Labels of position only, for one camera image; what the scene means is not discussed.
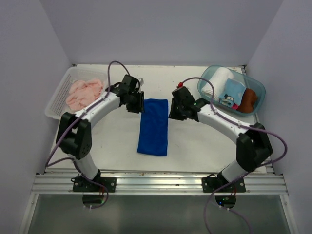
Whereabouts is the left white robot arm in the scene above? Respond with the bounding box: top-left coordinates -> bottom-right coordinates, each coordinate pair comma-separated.
56,75 -> 144,192

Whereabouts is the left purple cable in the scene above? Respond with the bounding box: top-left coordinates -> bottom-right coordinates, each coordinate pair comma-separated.
44,60 -> 132,209

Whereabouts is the brown rolled towel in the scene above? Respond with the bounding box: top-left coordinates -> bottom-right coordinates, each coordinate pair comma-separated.
237,88 -> 258,114

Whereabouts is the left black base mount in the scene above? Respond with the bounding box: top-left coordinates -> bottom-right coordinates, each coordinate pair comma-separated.
71,176 -> 117,193

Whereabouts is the light blue cartoon towel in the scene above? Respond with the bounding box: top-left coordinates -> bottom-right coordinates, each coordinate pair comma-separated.
219,79 -> 246,108

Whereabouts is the pink towel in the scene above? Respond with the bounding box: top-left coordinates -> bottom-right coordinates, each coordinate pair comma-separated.
65,78 -> 104,112

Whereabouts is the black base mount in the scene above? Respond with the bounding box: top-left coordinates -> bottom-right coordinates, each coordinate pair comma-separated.
71,176 -> 117,193
201,173 -> 246,193

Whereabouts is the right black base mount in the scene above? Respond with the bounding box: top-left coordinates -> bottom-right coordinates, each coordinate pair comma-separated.
201,173 -> 246,193

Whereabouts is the white plastic basket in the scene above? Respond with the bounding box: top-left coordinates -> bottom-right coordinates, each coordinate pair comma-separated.
44,66 -> 108,120

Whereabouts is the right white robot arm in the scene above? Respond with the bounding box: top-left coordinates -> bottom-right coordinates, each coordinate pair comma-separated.
169,86 -> 273,192

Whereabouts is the teal transparent plastic tub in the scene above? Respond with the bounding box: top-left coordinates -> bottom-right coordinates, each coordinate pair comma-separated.
197,65 -> 266,117

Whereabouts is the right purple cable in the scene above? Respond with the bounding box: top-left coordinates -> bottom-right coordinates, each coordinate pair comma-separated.
177,77 -> 289,234

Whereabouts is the white rolled towel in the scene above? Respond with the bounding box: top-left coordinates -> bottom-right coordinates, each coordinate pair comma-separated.
199,66 -> 234,100

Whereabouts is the aluminium rail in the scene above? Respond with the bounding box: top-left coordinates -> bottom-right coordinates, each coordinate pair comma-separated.
31,169 -> 288,195

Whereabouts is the purple cable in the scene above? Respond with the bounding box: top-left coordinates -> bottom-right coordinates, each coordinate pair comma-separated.
44,60 -> 132,209
177,77 -> 289,234

